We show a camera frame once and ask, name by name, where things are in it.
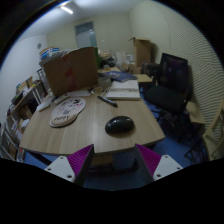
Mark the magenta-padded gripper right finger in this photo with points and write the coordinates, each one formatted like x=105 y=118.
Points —
x=166 y=165

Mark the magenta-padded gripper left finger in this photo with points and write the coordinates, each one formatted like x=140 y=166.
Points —
x=59 y=166

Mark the black computer mouse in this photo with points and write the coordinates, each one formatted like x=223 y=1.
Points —
x=119 y=125

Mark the white cartoon print mouse pad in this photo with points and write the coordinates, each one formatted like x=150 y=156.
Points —
x=66 y=111

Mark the white flat device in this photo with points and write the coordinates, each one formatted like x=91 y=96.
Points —
x=44 y=104

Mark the shelf unit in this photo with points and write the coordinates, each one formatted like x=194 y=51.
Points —
x=20 y=113

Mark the white remote control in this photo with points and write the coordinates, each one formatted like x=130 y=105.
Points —
x=61 y=98

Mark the black office chair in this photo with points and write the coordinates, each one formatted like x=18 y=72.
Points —
x=168 y=91

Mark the white paper sheet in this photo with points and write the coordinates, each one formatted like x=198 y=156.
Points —
x=79 y=93

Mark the black marker pen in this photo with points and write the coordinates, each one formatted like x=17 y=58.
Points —
x=107 y=101

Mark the white book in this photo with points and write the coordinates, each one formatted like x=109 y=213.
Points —
x=124 y=90

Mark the clear plastic container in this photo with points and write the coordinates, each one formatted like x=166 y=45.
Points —
x=104 y=82

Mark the large brown cardboard box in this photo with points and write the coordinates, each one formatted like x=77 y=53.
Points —
x=71 y=71

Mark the blue book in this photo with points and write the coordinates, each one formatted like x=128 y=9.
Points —
x=120 y=76

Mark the blue white carton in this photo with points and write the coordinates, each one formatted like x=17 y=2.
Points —
x=50 y=52

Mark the tall open cardboard box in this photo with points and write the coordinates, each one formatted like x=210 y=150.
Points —
x=142 y=51

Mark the grey door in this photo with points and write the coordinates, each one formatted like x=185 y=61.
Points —
x=85 y=36

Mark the ceiling light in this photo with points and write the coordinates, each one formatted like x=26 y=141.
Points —
x=66 y=9

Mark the round wall clock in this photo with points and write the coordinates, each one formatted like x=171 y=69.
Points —
x=39 y=45

